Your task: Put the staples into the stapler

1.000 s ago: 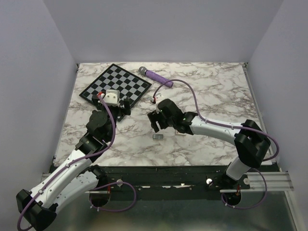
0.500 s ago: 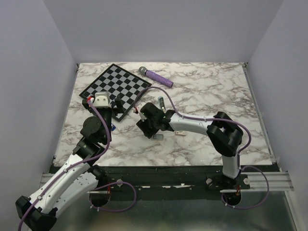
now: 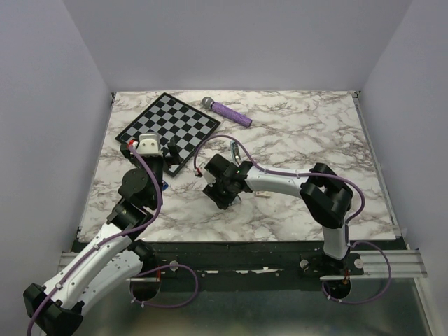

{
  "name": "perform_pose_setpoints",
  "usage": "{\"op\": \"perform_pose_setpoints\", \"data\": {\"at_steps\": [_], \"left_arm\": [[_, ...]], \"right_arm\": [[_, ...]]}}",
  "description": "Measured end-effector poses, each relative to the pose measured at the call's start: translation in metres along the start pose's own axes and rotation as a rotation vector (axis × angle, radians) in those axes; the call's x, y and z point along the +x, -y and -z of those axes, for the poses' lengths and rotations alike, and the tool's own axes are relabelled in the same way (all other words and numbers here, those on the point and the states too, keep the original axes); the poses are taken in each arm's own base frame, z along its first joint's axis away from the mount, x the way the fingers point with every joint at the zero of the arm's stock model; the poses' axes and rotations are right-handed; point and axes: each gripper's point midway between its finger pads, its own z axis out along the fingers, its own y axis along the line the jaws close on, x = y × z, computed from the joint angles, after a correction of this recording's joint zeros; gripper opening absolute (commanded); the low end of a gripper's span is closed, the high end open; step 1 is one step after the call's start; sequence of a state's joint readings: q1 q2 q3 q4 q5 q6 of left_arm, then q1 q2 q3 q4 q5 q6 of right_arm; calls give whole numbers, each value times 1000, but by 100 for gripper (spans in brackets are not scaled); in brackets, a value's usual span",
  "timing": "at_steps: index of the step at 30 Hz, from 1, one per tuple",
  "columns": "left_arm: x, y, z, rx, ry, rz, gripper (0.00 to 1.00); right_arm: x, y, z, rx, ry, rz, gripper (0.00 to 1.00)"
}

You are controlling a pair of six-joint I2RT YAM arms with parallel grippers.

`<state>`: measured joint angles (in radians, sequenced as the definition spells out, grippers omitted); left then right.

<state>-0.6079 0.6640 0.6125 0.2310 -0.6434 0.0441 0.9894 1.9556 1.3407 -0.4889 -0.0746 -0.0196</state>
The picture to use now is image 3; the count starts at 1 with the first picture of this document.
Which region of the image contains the light blue stapler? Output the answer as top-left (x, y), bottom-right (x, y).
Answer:
top-left (230, 141), bottom-right (242, 166)

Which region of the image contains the white staple box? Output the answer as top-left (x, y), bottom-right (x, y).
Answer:
top-left (255, 191), bottom-right (271, 199)

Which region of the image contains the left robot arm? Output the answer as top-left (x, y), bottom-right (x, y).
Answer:
top-left (23, 134), bottom-right (180, 335)

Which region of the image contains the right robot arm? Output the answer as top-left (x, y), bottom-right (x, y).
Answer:
top-left (198, 154), bottom-right (354, 274)

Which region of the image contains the black and silver chessboard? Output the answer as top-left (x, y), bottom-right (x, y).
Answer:
top-left (115, 92), bottom-right (221, 177)

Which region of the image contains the purple glitter toy microphone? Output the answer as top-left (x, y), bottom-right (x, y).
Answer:
top-left (202, 97), bottom-right (253, 128)

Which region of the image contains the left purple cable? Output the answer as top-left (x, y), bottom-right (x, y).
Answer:
top-left (24, 143), bottom-right (200, 336)

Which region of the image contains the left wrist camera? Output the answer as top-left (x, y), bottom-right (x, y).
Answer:
top-left (128, 133), bottom-right (162, 157)

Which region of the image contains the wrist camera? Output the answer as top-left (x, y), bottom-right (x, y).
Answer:
top-left (128, 133), bottom-right (162, 157)
top-left (195, 168), bottom-right (216, 186)

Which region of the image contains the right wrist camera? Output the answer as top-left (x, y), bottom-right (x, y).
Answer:
top-left (195, 168), bottom-right (216, 186)

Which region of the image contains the aluminium mounting rail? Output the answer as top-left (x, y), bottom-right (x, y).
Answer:
top-left (55, 241), bottom-right (428, 291)

